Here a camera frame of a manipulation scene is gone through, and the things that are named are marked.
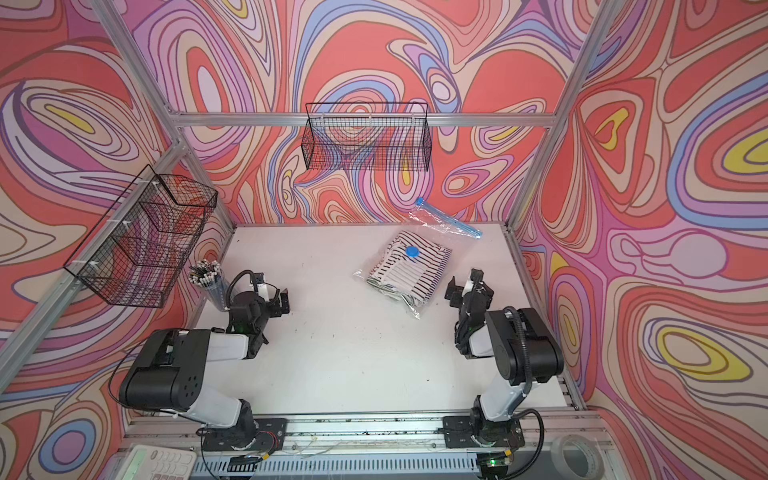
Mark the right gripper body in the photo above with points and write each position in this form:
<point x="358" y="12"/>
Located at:
<point x="463" y="294"/>

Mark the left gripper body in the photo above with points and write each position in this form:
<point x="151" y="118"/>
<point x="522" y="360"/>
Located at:
<point x="278" y="302"/>

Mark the clear vacuum bag blue zipper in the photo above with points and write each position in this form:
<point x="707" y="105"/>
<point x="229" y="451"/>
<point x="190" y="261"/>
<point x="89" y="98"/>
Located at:
<point x="438" y="226"/>

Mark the black white striped tank top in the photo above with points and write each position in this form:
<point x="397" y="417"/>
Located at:
<point x="410" y="269"/>

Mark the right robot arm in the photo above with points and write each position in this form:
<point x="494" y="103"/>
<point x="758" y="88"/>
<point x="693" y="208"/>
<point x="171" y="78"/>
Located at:
<point x="525" y="354"/>

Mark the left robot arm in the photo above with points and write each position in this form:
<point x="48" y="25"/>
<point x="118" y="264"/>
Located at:
<point x="168" y="374"/>

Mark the cup of pens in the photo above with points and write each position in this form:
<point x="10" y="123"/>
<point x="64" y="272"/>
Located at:
<point x="208" y="276"/>

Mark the clear tape roll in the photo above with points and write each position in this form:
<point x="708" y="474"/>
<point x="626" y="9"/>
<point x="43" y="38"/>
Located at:
<point x="577" y="458"/>

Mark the white keypad device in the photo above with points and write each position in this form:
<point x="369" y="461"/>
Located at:
<point x="155" y="463"/>

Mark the black wire basket left wall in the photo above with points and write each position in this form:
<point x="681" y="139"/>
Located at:
<point x="141" y="251"/>

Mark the black wire basket wall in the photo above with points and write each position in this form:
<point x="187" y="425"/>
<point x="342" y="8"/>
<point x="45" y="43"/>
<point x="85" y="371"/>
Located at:
<point x="141" y="251"/>
<point x="367" y="136"/>

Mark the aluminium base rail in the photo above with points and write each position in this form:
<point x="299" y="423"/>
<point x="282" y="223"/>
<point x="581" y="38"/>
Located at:
<point x="367" y="446"/>

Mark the black wire basket back wall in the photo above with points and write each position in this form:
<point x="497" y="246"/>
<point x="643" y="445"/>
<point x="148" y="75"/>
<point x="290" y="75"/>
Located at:
<point x="367" y="136"/>

